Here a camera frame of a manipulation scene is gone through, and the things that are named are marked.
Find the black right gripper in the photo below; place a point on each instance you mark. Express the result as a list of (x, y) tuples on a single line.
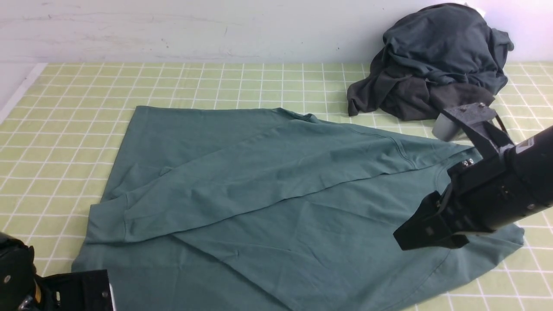
[(481, 198)]

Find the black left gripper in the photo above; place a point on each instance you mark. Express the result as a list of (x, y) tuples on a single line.
[(80, 291)]

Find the green long-sleeve top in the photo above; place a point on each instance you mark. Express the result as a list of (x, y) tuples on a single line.
[(269, 210)]

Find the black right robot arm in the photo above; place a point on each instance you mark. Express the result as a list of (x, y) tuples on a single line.
[(543, 140)]

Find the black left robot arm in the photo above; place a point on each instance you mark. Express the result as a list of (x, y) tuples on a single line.
[(23, 289)]

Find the dark grey crumpled garment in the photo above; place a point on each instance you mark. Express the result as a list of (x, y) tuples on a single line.
[(395, 90)]

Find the green checkered tablecloth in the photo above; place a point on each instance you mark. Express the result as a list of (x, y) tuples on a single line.
[(62, 127)]

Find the dark teal crumpled garment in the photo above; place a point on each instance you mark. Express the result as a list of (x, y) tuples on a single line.
[(450, 43)]

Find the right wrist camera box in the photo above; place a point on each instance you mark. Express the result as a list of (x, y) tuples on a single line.
[(480, 123)]

